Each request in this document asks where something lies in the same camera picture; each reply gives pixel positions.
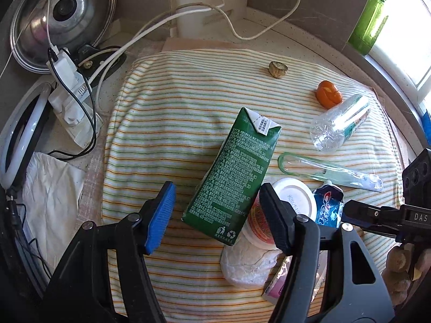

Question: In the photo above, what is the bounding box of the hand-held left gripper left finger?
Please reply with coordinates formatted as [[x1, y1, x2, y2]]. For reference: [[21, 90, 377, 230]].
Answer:
[[44, 181, 176, 323]]

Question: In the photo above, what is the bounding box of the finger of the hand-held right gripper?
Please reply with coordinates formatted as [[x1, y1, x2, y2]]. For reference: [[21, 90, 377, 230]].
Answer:
[[342, 200, 405, 239]]

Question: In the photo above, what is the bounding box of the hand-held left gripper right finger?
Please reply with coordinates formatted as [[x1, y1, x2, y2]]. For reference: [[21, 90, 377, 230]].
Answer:
[[259, 182, 394, 323]]

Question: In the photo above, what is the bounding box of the white yogurt cup red label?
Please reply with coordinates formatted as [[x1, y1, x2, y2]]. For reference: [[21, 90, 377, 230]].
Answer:
[[241, 178, 317, 250]]

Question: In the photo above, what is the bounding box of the blue toothpaste tube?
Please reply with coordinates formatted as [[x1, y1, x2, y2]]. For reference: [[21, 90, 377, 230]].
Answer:
[[313, 182, 346, 227]]

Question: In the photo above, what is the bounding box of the clear toothbrush package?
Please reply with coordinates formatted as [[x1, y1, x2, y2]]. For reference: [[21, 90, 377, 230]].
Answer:
[[278, 152, 384, 192]]

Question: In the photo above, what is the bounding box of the white tissue ball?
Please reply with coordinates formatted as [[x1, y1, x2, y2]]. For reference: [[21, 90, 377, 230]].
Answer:
[[220, 242, 287, 289]]

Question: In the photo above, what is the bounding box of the green drink carton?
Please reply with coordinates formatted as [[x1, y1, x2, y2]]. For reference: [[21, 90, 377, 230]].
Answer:
[[182, 107, 281, 246]]

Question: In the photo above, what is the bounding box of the clear plastic bottle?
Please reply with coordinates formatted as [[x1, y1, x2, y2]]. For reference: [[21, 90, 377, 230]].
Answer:
[[310, 94, 371, 151]]

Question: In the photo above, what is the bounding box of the person's right hand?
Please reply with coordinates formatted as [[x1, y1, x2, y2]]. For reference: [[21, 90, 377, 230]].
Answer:
[[384, 242, 425, 307]]

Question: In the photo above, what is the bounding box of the small pink box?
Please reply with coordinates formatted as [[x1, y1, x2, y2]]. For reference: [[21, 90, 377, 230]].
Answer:
[[261, 256, 293, 305]]

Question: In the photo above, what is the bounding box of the striped cloth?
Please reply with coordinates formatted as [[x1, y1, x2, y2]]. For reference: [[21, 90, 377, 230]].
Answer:
[[101, 50, 405, 323]]

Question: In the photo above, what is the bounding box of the white power strip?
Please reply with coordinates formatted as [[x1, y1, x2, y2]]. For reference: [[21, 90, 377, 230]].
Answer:
[[44, 48, 102, 159], [48, 84, 103, 149]]

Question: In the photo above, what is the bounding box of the white paper towel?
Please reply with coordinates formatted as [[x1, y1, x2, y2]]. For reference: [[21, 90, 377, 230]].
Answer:
[[22, 151, 86, 273]]

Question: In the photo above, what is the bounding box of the window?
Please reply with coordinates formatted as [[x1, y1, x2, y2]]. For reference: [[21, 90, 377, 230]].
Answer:
[[369, 0, 431, 108]]

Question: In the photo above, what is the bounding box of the brown nut shell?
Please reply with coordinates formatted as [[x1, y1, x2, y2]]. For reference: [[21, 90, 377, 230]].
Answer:
[[268, 61, 288, 80]]

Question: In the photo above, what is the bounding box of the green soap bottle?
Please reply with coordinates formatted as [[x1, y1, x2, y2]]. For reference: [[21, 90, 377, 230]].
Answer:
[[348, 0, 394, 55]]

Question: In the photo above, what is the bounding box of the black clip stand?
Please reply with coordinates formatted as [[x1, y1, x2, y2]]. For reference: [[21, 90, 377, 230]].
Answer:
[[72, 44, 127, 78]]

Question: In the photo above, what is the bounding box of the pink mat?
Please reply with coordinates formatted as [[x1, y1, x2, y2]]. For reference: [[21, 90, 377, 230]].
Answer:
[[79, 37, 411, 310]]

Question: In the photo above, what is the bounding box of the white charger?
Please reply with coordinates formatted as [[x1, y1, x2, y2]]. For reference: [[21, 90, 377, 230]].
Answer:
[[50, 49, 81, 88]]

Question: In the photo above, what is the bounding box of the metal pot lid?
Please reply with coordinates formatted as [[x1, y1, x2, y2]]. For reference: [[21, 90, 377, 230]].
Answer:
[[9, 0, 117, 74]]

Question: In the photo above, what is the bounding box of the thin black cable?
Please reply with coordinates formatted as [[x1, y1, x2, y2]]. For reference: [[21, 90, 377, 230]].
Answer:
[[7, 192, 51, 276]]

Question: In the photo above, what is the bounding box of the white ring light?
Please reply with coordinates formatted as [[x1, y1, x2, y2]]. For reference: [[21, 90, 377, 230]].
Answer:
[[0, 82, 53, 189]]

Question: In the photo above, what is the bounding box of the thick white cable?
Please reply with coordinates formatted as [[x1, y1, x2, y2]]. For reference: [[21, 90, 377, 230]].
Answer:
[[97, 5, 225, 111], [88, 3, 216, 85]]

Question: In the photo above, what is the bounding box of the thin white cord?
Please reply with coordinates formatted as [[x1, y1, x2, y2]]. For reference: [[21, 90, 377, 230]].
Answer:
[[202, 0, 307, 41]]

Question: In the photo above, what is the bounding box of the thin white charger cable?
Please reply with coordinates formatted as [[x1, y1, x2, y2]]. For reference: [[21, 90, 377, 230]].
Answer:
[[0, 0, 54, 78]]

